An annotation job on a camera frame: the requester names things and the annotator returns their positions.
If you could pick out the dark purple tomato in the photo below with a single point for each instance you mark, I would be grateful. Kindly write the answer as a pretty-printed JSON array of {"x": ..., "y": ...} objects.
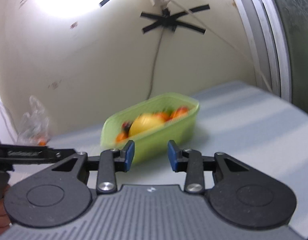
[{"x": 126, "y": 126}]

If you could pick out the black tape cross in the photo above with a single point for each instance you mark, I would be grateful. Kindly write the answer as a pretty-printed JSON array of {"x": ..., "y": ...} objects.
[{"x": 169, "y": 21}]

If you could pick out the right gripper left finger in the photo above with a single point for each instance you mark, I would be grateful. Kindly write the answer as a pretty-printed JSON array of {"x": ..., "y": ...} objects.
[{"x": 108, "y": 163}]

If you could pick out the person's left hand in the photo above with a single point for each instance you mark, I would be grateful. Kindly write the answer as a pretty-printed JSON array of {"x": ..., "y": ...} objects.
[{"x": 4, "y": 219}]

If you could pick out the clear plastic bag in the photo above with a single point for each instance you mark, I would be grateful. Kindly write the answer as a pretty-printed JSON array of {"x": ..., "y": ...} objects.
[{"x": 35, "y": 125}]

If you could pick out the green plastic basket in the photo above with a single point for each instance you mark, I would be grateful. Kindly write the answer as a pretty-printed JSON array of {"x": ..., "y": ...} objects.
[{"x": 154, "y": 129}]

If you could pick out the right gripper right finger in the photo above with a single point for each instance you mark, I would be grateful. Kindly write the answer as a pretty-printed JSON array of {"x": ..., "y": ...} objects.
[{"x": 193, "y": 163}]

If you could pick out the window frame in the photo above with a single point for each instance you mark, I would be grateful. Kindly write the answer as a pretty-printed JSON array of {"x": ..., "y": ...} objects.
[{"x": 277, "y": 33}]

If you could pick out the orange mandarin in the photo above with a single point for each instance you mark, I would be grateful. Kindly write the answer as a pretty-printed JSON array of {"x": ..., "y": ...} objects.
[
  {"x": 163, "y": 115},
  {"x": 183, "y": 110}
]

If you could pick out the orange red tomato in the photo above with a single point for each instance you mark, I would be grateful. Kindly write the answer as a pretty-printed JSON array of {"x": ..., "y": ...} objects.
[{"x": 121, "y": 137}]

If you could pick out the large yellow grapefruit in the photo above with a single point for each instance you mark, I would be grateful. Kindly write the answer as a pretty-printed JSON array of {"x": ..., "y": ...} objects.
[{"x": 145, "y": 122}]

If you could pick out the striped bed sheet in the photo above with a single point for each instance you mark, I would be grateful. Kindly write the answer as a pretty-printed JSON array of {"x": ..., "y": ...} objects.
[{"x": 249, "y": 124}]

